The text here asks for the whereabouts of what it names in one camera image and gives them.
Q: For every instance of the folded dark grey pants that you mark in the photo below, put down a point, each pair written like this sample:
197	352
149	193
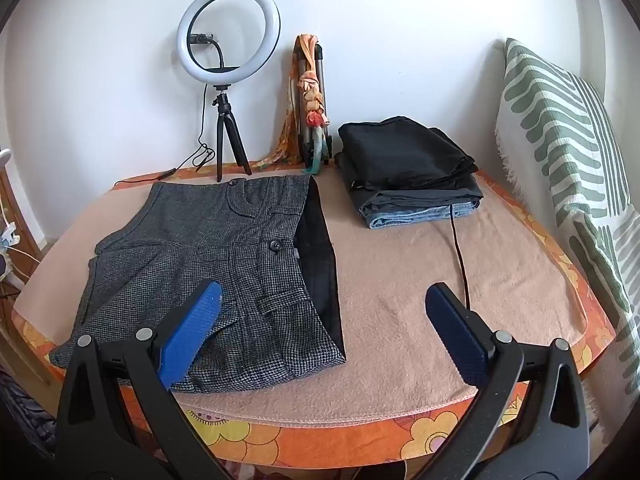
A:
425	197

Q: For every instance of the orange patterned scarf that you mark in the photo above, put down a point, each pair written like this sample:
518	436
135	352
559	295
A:
302	110

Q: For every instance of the folded black pants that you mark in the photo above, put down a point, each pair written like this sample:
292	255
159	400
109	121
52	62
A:
400	152

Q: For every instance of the grey tweed pants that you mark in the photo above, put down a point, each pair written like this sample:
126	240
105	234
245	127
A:
210	250

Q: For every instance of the orange floral tablecloth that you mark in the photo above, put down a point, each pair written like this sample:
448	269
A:
280	440

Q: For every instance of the black mini tripod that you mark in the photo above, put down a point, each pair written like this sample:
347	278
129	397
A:
227	130

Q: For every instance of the folded metal tripod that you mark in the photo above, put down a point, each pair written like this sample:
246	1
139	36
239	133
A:
316	110

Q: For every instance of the folded blue jeans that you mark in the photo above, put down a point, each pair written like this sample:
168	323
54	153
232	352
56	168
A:
420	215

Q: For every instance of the green striped white pillow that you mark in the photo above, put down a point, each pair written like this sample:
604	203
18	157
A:
565	170

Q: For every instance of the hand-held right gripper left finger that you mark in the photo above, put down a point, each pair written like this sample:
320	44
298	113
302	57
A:
192	330

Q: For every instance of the beige blanket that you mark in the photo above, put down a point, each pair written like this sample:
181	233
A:
425	310

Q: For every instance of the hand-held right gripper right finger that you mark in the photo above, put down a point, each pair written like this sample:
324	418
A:
457	332

